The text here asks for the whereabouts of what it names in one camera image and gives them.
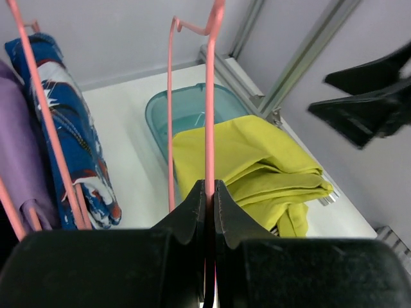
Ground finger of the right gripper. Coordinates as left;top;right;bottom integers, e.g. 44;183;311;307
324;42;410;95
308;86;410;149

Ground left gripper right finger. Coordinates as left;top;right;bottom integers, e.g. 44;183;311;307
214;180;410;307

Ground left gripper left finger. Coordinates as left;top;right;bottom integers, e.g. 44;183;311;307
1;180;206;307

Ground yellow-green trousers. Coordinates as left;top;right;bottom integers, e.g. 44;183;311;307
171;114;336;238

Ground teal plastic bin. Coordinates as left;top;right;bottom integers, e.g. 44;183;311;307
145;83;250;160

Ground pink hanger of purple trousers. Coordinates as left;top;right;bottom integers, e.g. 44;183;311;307
0;179;42;241

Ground blue patterned trousers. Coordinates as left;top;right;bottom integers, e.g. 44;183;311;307
4;33;122;229

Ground right aluminium frame posts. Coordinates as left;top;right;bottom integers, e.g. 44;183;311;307
197;0;363;206

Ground pink hanger of blue trousers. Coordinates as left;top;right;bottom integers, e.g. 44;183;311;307
6;1;92;230

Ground purple trousers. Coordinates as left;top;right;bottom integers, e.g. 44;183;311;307
1;62;61;231

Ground pink hanger of yellow trousers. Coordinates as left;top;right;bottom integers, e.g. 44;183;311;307
167;1;225;307

